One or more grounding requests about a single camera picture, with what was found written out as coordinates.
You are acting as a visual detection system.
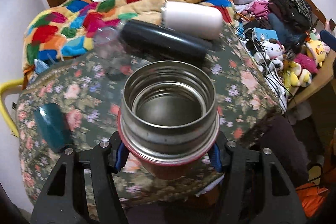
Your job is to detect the red steel thermos cup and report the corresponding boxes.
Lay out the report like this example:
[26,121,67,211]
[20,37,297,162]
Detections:
[117,61,220,180]

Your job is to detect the dark teal faceted cup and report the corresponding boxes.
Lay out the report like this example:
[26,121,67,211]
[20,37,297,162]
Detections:
[34,103,74,153]

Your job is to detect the clear plastic cup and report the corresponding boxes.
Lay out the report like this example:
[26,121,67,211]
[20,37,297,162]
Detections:
[93,26,131,81]

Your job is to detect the floral green quilt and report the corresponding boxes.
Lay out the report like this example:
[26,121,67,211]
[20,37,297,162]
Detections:
[15,24,281,207]

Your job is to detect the yellow foam tube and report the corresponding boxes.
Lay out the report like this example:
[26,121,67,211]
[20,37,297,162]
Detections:
[1,78,23,138]

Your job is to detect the black white plush toy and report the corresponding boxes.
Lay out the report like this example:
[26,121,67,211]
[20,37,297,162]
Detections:
[261,39,284,72]

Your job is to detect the yellow plush toy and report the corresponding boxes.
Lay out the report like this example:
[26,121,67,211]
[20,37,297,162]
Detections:
[306,39,329,67]

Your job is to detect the colourful patchwork blanket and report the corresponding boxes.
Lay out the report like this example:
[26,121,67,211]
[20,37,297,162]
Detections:
[22,0,235,75]

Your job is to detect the black thermos bottle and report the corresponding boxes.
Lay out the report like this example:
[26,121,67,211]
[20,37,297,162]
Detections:
[119,19,213,67]

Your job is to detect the white thermos bottle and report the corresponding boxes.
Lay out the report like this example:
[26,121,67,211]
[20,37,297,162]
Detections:
[161,1,223,40]

